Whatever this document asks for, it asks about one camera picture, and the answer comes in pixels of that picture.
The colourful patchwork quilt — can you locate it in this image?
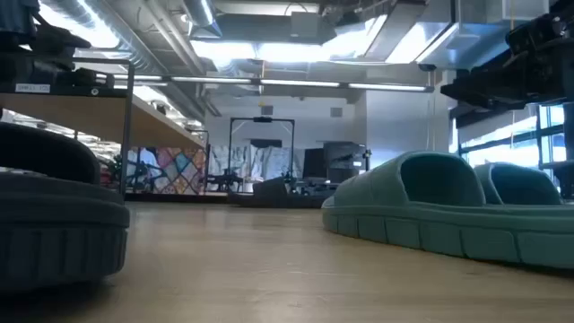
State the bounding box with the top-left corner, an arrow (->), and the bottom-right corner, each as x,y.
154,146 -> 208,196

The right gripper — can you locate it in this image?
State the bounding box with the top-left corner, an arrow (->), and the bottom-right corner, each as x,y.
441,42 -> 569,111

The black background gantry frame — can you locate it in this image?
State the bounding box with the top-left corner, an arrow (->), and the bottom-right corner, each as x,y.
227,116 -> 296,180

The white crinkled sheet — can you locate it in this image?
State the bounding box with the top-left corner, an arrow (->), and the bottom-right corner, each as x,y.
208,143 -> 306,181

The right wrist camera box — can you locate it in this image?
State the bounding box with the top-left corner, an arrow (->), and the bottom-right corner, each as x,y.
505,13 -> 564,55

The round silver air duct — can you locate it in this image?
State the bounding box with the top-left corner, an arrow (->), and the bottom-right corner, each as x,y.
181,0 -> 224,40

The black equipment cabinet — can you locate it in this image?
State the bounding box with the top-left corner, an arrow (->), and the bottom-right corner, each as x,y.
302,140 -> 370,184

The black window frame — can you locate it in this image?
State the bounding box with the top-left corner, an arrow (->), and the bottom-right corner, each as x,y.
457,105 -> 567,198

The long ceiling tube light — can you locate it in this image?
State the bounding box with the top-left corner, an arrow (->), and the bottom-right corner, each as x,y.
170,75 -> 253,85
347,82 -> 428,92
258,78 -> 342,89
96,73 -> 163,82

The green rubber slide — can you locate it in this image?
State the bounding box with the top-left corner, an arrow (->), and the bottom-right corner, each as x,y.
321,150 -> 574,270
473,161 -> 565,206

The wooden shelf black metal frame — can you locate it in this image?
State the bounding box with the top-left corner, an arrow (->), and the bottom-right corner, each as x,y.
0,57 -> 208,196

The ribbed silver air duct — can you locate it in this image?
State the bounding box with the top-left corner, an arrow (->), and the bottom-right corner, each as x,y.
39,0 -> 162,77

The background robot station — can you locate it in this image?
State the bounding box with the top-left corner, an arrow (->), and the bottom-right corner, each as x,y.
204,172 -> 247,195

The grey ceiling box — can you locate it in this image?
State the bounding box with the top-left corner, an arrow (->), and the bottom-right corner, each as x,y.
290,11 -> 321,39

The person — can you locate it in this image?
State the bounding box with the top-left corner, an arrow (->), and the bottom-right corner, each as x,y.
126,147 -> 159,192

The white shelf label sticker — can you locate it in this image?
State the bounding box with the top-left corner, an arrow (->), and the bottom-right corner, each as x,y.
15,83 -> 51,94

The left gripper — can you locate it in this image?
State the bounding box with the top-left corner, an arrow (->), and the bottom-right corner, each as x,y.
0,56 -> 111,87

